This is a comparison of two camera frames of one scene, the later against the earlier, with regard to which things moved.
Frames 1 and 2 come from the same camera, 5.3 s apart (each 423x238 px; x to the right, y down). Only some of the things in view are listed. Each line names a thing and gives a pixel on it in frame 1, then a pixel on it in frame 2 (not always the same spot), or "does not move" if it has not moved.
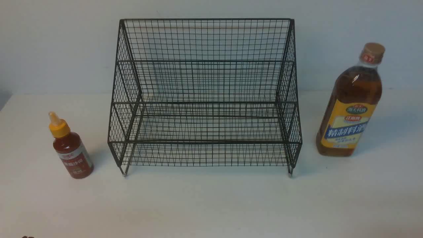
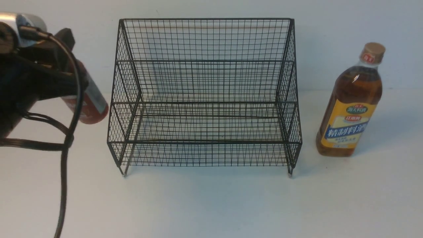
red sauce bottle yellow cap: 71,148 -> 95,108
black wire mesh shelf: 205,93 does not move
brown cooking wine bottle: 353,102 does not move
